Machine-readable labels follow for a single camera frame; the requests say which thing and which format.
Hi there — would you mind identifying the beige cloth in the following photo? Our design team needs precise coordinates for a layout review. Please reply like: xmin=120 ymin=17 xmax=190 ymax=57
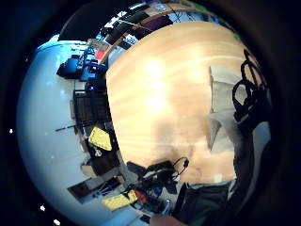
xmin=206 ymin=65 xmax=252 ymax=155

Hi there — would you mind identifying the the person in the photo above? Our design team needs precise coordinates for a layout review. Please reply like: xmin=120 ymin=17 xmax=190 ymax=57
xmin=149 ymin=125 xmax=273 ymax=226

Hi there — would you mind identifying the purple panel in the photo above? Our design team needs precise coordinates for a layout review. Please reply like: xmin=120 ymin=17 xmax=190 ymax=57
xmin=135 ymin=14 xmax=174 ymax=40

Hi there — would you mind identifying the black device on table edge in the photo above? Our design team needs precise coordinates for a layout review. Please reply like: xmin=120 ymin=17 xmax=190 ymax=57
xmin=126 ymin=160 xmax=179 ymax=186

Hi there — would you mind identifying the red object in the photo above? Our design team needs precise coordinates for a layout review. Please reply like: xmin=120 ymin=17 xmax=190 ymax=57
xmin=134 ymin=189 xmax=149 ymax=205

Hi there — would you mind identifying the yellow quilted cushion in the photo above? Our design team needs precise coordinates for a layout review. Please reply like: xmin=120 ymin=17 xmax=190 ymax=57
xmin=101 ymin=189 xmax=139 ymax=212
xmin=87 ymin=126 xmax=113 ymax=153

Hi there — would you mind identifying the black mesh chair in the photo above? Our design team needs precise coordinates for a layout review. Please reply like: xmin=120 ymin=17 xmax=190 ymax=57
xmin=72 ymin=89 xmax=111 ymax=127

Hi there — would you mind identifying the brown cardboard box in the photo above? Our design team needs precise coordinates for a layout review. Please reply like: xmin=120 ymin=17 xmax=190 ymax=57
xmin=80 ymin=160 xmax=101 ymax=179

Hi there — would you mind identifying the black cable loop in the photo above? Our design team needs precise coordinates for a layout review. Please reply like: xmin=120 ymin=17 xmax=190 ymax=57
xmin=171 ymin=156 xmax=190 ymax=181

